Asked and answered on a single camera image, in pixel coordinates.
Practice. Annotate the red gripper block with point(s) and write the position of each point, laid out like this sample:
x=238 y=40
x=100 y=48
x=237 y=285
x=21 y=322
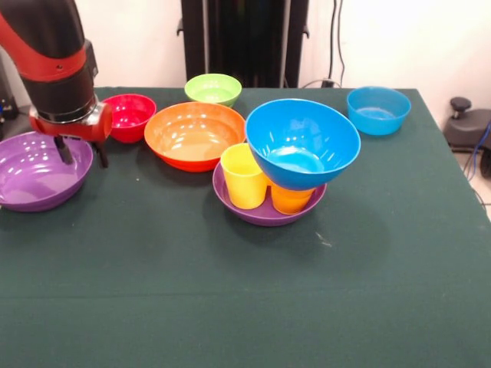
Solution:
x=88 y=130

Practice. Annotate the orange large bowl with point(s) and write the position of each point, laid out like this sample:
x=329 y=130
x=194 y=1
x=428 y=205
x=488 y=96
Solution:
x=192 y=157

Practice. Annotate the yellow smooth cup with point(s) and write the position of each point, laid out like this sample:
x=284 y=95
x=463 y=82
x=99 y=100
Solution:
x=245 y=184

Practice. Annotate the orange stepped cup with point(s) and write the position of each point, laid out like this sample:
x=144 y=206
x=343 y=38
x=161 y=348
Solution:
x=291 y=201

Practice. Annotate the blue large bowl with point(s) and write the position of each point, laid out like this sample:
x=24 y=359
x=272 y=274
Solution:
x=303 y=168

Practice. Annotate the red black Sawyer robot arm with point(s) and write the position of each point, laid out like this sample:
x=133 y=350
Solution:
x=50 y=57

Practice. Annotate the pink-red small bowl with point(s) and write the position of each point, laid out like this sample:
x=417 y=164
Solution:
x=132 y=122

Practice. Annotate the black equipment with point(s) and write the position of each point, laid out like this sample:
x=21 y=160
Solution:
x=5 y=96

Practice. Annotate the green small bowl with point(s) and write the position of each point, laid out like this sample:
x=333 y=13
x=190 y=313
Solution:
x=213 y=92

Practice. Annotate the black column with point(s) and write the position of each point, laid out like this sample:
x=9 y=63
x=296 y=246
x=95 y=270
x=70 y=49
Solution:
x=238 y=42

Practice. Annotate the dark green tablecloth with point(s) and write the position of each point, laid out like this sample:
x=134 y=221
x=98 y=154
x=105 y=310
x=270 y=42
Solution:
x=245 y=299

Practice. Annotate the blue small bowl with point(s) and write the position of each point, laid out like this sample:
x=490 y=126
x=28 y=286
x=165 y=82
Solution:
x=377 y=119

